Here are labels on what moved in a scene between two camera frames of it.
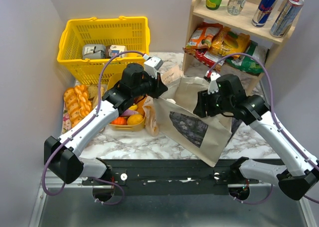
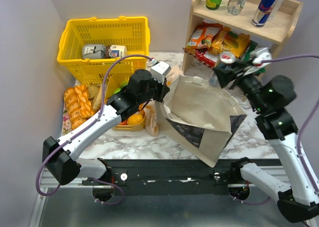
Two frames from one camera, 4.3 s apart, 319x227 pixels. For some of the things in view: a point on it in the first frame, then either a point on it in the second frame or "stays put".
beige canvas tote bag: x=202 y=138 stays put
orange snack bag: x=202 y=37 stays put
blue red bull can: x=265 y=7 stays put
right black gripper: x=201 y=105 → x=234 y=74
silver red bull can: x=286 y=16 → x=225 y=59
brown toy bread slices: x=92 y=93 stays put
